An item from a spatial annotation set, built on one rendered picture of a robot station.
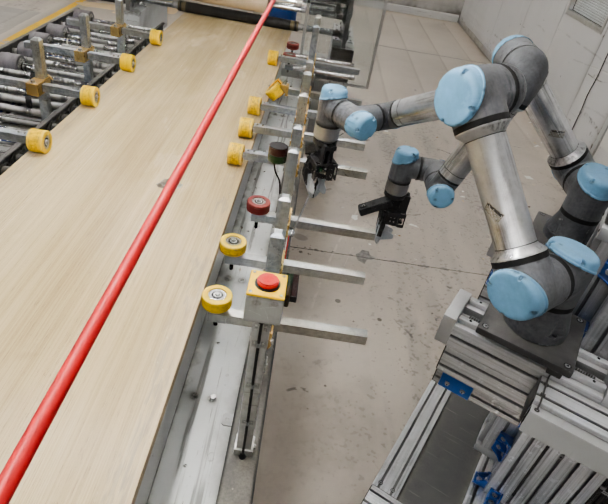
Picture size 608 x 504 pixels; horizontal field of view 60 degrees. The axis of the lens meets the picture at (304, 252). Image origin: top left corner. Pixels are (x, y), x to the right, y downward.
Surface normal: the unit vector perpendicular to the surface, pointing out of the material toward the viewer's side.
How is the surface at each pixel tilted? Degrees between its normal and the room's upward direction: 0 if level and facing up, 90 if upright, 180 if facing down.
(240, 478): 0
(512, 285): 95
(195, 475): 0
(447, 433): 0
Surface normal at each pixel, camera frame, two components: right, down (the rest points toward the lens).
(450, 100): -0.84, 0.11
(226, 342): 0.15, -0.80
